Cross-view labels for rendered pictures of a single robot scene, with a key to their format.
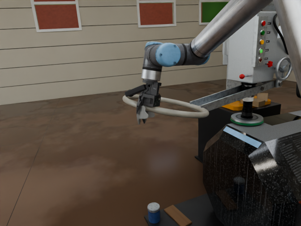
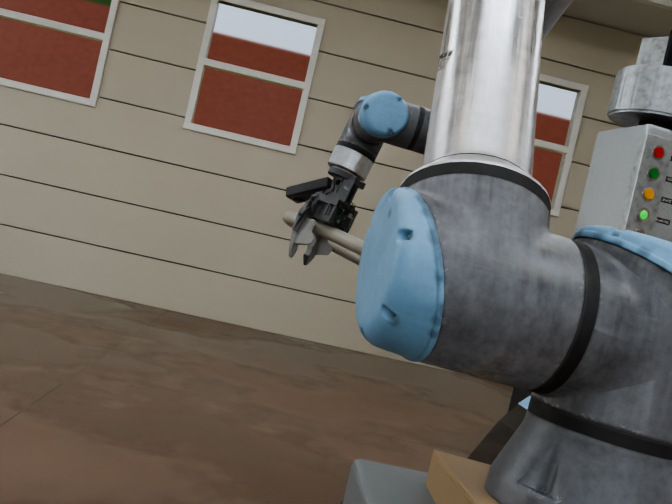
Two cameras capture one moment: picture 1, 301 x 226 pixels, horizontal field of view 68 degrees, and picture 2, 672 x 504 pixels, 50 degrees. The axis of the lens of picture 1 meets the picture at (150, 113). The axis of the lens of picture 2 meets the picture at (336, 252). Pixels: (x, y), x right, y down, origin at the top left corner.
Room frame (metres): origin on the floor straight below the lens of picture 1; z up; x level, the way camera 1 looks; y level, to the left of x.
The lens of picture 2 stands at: (-0.49, -0.34, 1.10)
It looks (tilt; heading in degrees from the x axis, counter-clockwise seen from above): 1 degrees down; 11
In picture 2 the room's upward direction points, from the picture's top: 13 degrees clockwise
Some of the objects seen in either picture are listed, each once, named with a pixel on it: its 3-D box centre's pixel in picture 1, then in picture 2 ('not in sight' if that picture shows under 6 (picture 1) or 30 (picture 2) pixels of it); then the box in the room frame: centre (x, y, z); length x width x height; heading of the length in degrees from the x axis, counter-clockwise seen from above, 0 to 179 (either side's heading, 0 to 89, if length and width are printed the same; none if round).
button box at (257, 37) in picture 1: (259, 42); (644, 194); (1.39, -0.67, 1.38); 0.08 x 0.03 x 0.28; 115
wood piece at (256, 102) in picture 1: (252, 102); not in sight; (2.11, -1.00, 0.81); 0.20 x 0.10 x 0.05; 30
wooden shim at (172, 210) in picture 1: (177, 215); not in sight; (1.54, -0.17, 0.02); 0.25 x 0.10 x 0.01; 31
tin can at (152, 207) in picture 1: (153, 212); not in sight; (1.53, 0.02, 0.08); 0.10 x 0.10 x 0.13
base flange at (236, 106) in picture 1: (237, 100); not in sight; (2.36, -0.95, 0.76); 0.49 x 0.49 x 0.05; 22
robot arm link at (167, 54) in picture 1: (166, 54); (384, 119); (0.96, -0.08, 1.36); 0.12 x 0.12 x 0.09; 20
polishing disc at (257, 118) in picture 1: (246, 117); not in sight; (1.52, -0.69, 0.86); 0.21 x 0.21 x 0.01
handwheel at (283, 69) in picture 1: (278, 68); not in sight; (1.46, -0.85, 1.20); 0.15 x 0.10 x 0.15; 115
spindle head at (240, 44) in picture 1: (260, 49); (660, 226); (1.55, -0.76, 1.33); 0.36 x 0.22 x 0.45; 115
